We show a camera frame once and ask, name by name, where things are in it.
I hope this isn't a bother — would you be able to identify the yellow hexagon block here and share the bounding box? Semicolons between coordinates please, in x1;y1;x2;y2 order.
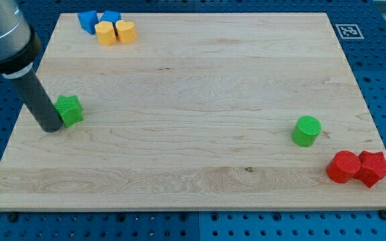
94;21;117;46

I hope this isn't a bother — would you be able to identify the white fiducial marker tag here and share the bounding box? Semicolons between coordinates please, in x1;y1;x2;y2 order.
335;23;364;39

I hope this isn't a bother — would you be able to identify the green star block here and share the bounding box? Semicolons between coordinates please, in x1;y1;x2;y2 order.
54;95;84;127

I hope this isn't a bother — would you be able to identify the wooden board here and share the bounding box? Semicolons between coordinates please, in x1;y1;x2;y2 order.
0;13;386;212

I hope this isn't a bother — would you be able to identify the blue block left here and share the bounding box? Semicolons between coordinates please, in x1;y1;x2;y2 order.
77;10;99;35

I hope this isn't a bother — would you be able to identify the red cylinder block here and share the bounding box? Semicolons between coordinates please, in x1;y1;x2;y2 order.
326;150;361;183

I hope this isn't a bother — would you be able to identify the red star block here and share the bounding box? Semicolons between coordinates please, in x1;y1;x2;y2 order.
354;151;386;188

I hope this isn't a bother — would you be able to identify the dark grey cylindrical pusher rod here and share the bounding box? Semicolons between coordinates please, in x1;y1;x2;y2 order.
2;63;63;133

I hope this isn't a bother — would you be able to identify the blue block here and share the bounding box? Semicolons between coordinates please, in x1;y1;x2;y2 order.
77;10;99;35
100;10;123;34

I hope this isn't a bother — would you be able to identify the blue block right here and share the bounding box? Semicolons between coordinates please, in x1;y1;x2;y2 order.
100;10;123;34

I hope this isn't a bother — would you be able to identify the yellow heart block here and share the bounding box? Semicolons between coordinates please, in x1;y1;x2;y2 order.
115;20;137;44

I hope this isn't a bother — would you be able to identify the green cylinder block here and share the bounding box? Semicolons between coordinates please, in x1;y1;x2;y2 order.
291;116;322;147

